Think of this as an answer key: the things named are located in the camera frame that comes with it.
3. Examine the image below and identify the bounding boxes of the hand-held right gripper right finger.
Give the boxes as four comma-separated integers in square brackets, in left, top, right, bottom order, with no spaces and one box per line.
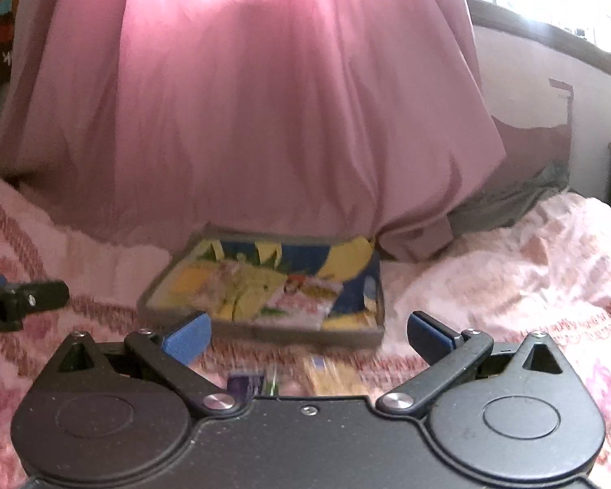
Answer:
[377,310,578,416]

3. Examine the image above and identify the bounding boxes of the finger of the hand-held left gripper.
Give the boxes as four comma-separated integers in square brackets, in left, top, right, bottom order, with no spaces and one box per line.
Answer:
[2,280,70,319]

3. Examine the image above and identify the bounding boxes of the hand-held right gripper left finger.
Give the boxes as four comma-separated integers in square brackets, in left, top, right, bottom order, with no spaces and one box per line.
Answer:
[48,310,237,416]

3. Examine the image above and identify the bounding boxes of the grey tray with printed lining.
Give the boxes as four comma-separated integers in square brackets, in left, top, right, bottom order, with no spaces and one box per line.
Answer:
[136,223,388,351]

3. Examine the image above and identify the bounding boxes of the orange-yellow snack packet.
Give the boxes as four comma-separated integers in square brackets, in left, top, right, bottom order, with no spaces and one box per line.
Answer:
[300,354,370,398]

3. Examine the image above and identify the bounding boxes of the purple snack packet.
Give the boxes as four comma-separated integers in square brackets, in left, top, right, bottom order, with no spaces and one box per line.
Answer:
[226,373,268,398]

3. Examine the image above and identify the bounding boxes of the pink patterned blanket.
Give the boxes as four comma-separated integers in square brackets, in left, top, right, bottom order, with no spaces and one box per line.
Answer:
[0,173,611,489]

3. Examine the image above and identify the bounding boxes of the pink and white snack packet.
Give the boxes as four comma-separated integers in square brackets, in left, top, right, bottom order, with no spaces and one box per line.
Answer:
[257,272,345,333]

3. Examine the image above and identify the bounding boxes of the grey cloth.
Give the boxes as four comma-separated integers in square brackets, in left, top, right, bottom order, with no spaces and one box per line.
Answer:
[445,160,574,238]

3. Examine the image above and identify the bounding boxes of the mauve pillow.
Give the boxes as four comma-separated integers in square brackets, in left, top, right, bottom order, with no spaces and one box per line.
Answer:
[489,115,574,184]

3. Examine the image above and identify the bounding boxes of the pink cloth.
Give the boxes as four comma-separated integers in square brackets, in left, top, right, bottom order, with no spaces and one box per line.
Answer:
[0,0,508,267]

